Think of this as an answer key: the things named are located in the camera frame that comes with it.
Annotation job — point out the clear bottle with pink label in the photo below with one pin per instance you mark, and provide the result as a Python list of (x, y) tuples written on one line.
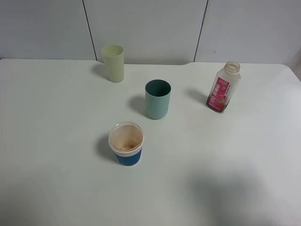
[(224, 86)]

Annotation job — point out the blue sleeved paper cup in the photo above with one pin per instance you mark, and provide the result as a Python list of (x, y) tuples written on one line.
[(126, 141)]

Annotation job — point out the pale yellow plastic cup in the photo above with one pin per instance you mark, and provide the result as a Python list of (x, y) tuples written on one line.
[(113, 56)]

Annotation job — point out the teal plastic cup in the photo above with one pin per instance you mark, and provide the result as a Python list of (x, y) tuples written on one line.
[(157, 96)]

